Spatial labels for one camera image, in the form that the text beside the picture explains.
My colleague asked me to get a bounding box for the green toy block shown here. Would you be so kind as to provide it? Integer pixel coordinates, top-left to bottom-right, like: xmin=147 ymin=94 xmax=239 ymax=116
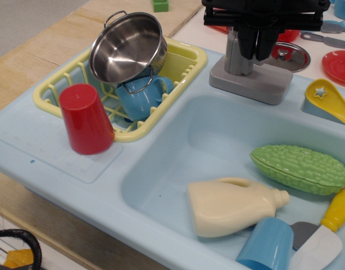
xmin=152 ymin=0 xmax=169 ymax=12

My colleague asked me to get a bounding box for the yellow star spoon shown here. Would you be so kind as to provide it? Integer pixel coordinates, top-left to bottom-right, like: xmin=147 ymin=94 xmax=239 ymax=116
xmin=305 ymin=79 xmax=345 ymax=124

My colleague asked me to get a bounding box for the blue plastic mug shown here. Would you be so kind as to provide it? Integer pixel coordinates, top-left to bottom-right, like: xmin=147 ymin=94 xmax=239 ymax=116
xmin=115 ymin=75 xmax=174 ymax=122

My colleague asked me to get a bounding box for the red plastic plate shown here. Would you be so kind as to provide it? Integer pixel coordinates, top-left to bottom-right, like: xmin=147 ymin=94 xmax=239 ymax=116
xmin=321 ymin=50 xmax=345 ymax=84

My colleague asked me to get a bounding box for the stainless steel pot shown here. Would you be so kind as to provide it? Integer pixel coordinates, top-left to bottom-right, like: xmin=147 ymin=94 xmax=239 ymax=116
xmin=89 ymin=10 xmax=167 ymax=86

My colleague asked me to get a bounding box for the steel pot lid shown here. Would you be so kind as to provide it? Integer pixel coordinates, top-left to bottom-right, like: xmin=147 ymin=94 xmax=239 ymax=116
xmin=266 ymin=42 xmax=311 ymax=73

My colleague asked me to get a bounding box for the green toy bitter gourd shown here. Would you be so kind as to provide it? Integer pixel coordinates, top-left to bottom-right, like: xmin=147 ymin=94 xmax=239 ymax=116
xmin=250 ymin=145 xmax=345 ymax=196

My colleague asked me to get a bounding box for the red plastic cup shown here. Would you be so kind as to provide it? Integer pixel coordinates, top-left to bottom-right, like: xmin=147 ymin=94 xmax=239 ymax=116
xmin=59 ymin=83 xmax=115 ymax=155

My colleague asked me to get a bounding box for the blue plastic cup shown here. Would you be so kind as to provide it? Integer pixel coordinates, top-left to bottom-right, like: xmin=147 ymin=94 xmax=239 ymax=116
xmin=236 ymin=217 xmax=294 ymax=269

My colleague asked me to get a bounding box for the grey toy knife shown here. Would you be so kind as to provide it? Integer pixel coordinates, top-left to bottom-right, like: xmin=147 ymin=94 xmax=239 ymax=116
xmin=300 ymin=33 xmax=345 ymax=49

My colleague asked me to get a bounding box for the red cup far right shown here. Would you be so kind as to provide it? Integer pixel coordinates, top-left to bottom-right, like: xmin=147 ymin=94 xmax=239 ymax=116
xmin=278 ymin=30 xmax=300 ymax=43

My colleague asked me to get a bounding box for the black braided cable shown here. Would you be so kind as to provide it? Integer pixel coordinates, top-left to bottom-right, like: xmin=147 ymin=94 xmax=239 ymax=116
xmin=0 ymin=229 xmax=43 ymax=270

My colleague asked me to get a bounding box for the grey toy faucet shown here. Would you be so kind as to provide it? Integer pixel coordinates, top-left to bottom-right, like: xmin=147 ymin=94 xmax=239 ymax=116
xmin=209 ymin=27 xmax=293 ymax=105

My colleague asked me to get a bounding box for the yellow dish rack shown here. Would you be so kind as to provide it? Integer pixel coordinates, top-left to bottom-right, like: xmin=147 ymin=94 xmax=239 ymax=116
xmin=33 ymin=39 xmax=207 ymax=142

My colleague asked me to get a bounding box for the blue toy utensil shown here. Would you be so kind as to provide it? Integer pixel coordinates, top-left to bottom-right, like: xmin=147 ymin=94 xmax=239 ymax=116
xmin=329 ymin=0 xmax=345 ymax=27

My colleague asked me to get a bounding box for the light blue toy sink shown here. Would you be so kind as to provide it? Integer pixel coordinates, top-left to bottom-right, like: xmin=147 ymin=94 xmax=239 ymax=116
xmin=0 ymin=47 xmax=345 ymax=269

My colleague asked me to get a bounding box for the red cup behind faucet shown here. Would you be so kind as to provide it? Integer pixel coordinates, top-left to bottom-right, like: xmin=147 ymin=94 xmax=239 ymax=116
xmin=211 ymin=25 xmax=229 ymax=34

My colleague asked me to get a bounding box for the cream toy detergent bottle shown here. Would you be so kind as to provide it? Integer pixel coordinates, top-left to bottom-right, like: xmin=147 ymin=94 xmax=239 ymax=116
xmin=187 ymin=177 xmax=290 ymax=238

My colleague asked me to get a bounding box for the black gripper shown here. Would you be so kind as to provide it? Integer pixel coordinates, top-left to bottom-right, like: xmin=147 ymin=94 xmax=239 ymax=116
xmin=202 ymin=0 xmax=330 ymax=61

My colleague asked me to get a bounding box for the grey toy scraper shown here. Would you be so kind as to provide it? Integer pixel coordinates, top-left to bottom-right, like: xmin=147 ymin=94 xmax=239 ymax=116
xmin=290 ymin=221 xmax=319 ymax=251

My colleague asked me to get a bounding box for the grey toy fork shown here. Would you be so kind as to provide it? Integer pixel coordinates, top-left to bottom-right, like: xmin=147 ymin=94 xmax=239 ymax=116
xmin=320 ymin=22 xmax=345 ymax=33

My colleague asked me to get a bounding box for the orange object bottom left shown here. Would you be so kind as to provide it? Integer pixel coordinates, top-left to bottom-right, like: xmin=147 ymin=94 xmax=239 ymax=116
xmin=3 ymin=249 xmax=34 ymax=269

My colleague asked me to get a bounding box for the yellow handled white spatula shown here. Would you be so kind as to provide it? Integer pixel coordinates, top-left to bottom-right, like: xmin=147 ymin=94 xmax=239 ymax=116
xmin=289 ymin=188 xmax=345 ymax=269

